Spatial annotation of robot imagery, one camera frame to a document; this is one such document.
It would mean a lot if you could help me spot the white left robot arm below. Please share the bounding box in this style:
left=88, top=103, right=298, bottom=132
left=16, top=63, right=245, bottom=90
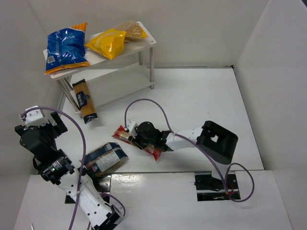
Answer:
left=14, top=106, right=126, bottom=230

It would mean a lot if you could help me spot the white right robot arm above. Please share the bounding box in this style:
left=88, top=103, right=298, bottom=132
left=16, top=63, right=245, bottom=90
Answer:
left=126, top=120, right=238, bottom=187

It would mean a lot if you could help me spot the dark blue pasta bag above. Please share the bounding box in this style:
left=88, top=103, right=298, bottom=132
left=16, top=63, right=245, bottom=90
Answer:
left=84, top=142, right=129, bottom=178

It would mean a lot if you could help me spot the white two-tier metal shelf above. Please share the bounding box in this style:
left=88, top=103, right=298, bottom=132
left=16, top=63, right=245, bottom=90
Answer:
left=50, top=22, right=156, bottom=113

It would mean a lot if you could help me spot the clear bag of pasta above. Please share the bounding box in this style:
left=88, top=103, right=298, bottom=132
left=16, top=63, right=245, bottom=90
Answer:
left=113, top=21, right=148, bottom=43

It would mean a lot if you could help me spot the blue label spaghetti pack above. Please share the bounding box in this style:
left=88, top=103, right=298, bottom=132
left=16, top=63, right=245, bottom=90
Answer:
left=72, top=79, right=98, bottom=124

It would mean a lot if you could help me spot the blue orange snack bag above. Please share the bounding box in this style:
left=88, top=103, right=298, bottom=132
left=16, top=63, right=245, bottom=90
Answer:
left=45, top=23, right=90, bottom=74

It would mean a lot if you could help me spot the yellow snack bag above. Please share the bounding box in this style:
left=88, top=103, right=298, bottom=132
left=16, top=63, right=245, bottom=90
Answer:
left=85, top=29, right=126, bottom=60

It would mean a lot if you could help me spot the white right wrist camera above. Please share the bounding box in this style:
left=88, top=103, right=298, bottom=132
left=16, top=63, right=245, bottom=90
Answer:
left=125, top=119, right=138, bottom=136

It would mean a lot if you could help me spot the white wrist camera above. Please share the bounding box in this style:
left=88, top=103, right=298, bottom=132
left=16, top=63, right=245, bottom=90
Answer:
left=20, top=105, right=48, bottom=127
left=125, top=119, right=138, bottom=136

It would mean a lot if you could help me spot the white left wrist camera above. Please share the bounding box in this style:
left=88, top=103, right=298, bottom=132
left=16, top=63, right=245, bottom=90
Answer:
left=20, top=105, right=48, bottom=127

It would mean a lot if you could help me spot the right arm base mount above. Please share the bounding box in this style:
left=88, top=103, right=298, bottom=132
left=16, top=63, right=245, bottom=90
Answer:
left=194, top=173, right=241, bottom=201

